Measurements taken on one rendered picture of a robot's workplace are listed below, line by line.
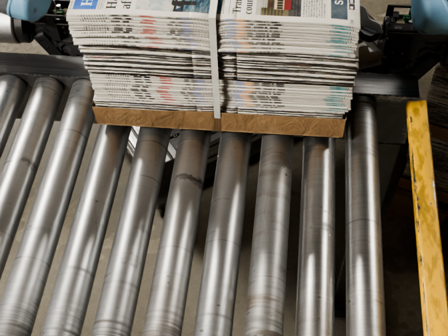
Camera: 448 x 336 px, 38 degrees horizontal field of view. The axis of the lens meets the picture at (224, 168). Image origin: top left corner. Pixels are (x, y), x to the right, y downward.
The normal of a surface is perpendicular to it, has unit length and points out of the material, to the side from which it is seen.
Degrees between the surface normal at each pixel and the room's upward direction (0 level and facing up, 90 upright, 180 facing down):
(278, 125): 91
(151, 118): 93
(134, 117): 93
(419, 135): 0
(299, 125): 91
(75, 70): 0
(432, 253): 0
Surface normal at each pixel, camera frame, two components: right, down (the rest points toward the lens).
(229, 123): -0.09, 0.81
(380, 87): -0.03, -0.59
